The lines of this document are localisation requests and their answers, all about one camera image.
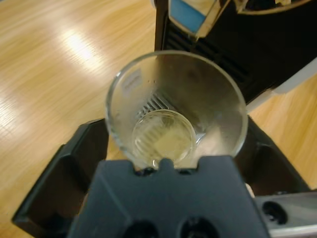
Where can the white coffee machine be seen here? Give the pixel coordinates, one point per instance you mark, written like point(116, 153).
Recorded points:
point(247, 37)

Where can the clear glass cup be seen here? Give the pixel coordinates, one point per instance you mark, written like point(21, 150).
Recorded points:
point(178, 104)

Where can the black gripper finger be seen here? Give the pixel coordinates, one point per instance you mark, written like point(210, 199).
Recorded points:
point(270, 168)
point(62, 178)

